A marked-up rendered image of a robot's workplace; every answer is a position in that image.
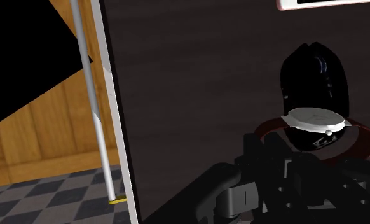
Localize white phone with pink edge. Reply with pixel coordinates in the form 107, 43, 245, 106
276, 0, 370, 11

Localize white wristwatch with red strap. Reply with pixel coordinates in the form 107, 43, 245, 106
254, 106, 370, 165

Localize dark table with white frame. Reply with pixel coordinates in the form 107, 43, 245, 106
69, 0, 370, 224

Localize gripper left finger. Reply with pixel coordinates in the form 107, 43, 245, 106
144, 132, 285, 224

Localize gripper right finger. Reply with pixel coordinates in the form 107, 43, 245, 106
264, 131, 370, 224

